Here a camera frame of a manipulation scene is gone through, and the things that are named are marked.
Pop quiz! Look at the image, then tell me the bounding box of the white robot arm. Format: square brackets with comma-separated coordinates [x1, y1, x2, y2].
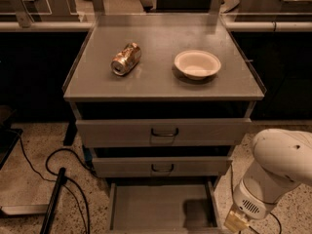
[224, 129, 312, 233]

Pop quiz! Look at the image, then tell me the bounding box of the white paper bowl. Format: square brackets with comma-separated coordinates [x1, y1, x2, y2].
[175, 50, 221, 80]

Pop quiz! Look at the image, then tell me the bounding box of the grey bottom drawer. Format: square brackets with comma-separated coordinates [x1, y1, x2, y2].
[107, 181, 227, 234]

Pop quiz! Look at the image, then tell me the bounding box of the white horizontal rail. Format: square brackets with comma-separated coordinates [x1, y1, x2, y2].
[0, 21, 312, 32]

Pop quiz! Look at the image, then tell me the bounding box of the grey top drawer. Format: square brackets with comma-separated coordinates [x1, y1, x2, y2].
[76, 118, 251, 147]

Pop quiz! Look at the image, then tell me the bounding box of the dark tray left edge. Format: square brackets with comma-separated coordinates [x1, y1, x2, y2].
[0, 129, 22, 170]

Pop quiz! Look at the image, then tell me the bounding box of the grey drawer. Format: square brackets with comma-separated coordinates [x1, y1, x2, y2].
[76, 118, 251, 147]
[93, 157, 231, 177]
[107, 181, 227, 234]

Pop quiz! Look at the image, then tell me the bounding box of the crushed gold soda can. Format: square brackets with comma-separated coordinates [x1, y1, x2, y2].
[110, 43, 141, 76]

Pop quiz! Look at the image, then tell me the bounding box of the grey middle drawer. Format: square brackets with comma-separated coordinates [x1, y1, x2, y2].
[93, 157, 231, 177]

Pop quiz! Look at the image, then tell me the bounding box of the black cable left floor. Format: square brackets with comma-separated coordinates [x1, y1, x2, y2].
[9, 129, 98, 234]

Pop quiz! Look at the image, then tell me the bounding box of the grey drawer cabinet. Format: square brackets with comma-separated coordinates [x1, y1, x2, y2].
[61, 13, 267, 193]

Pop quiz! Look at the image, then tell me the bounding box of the black bar on floor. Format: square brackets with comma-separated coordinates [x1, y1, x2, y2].
[40, 168, 65, 234]

